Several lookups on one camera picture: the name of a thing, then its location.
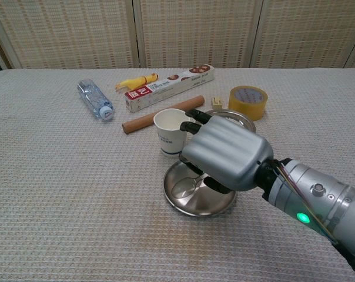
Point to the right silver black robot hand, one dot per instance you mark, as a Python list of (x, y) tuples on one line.
[(230, 152)]

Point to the metal spoon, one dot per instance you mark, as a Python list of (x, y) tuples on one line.
[(183, 186)]

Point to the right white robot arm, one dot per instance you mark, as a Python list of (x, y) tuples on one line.
[(327, 202)]

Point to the metal bowl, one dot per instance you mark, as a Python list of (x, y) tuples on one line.
[(245, 119)]

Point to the round metal plate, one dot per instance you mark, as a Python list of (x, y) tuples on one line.
[(201, 204)]

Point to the white paper cup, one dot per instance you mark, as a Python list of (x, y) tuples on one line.
[(170, 138)]

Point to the yellow tape roll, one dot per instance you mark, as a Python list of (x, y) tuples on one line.
[(248, 107)]

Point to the small beige block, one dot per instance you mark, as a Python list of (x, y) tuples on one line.
[(216, 102)]

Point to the long baking paper box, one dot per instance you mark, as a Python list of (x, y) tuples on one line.
[(165, 88)]

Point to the wooden rolling pin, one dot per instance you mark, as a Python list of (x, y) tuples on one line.
[(142, 121)]

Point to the yellow rubber chicken toy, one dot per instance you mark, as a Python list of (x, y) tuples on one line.
[(135, 81)]

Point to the woven folding screen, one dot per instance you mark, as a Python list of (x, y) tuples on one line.
[(195, 32)]

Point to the clear plastic water bottle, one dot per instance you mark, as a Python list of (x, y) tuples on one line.
[(92, 97)]

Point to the beige woven tablecloth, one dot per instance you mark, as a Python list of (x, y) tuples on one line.
[(63, 176)]

